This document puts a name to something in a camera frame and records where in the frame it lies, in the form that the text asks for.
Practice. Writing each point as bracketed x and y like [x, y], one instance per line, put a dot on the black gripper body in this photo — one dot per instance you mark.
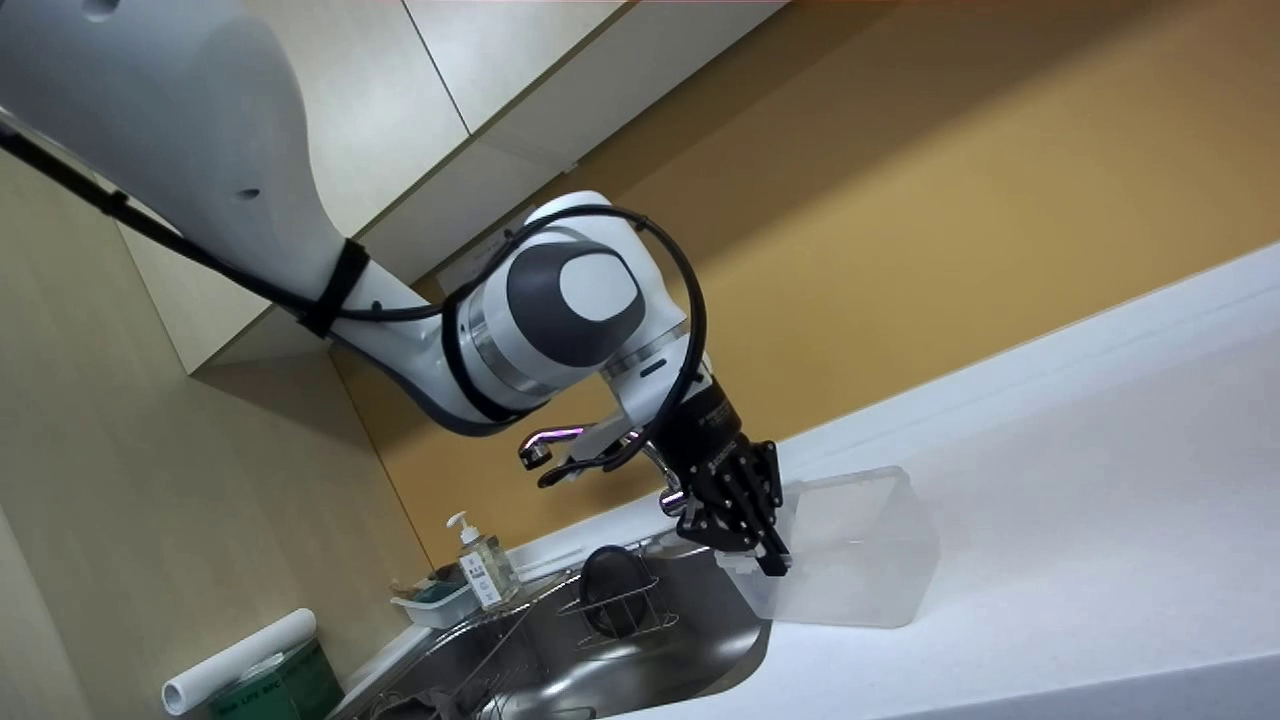
[702, 443]

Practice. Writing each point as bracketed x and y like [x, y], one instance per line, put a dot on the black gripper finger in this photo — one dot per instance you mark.
[702, 508]
[753, 495]

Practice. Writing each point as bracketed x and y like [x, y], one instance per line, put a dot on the clear plastic bowl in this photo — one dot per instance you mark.
[862, 554]

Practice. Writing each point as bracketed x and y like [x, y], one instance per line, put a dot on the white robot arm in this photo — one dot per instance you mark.
[187, 120]

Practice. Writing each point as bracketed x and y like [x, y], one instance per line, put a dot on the stainless steel sink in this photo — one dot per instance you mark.
[720, 638]

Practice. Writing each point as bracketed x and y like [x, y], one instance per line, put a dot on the black cup in rack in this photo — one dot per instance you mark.
[612, 588]

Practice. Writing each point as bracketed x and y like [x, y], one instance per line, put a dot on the soap dispenser bottle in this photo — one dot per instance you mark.
[483, 561]

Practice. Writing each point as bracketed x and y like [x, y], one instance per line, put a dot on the white soap dish tray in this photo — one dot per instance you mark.
[438, 601]

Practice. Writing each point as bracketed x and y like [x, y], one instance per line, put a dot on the green bin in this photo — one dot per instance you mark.
[297, 688]

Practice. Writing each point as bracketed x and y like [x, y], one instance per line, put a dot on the upper wall cabinet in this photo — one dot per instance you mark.
[438, 118]

